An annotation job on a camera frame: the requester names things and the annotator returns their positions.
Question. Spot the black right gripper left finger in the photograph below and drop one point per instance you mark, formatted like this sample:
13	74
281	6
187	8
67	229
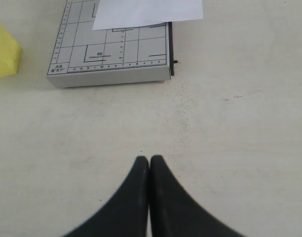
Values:
125	214

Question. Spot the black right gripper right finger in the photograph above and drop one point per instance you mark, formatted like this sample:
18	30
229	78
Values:
174	213

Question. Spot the yellow foam block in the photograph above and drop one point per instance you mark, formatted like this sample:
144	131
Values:
10	53

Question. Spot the grey paper cutter base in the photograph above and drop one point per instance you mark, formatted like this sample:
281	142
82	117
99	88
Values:
86	57

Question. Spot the white paper sheet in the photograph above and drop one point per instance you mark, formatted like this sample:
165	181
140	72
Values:
116	14

